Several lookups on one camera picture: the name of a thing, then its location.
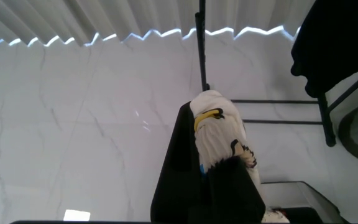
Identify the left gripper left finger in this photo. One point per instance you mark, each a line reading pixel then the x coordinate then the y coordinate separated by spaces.
pixel 179 174

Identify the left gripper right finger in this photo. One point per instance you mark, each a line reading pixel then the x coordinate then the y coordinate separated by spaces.
pixel 232 193

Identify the cream printed garment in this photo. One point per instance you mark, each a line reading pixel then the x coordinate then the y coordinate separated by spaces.
pixel 219 137

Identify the black t-shirt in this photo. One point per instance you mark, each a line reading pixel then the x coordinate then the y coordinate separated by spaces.
pixel 331 43

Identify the white laundry basket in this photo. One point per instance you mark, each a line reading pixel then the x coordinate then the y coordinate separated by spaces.
pixel 346 140

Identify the black clothes rack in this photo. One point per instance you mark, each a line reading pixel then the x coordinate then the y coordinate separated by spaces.
pixel 200 46

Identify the white curtain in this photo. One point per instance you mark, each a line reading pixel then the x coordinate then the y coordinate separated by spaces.
pixel 73 15

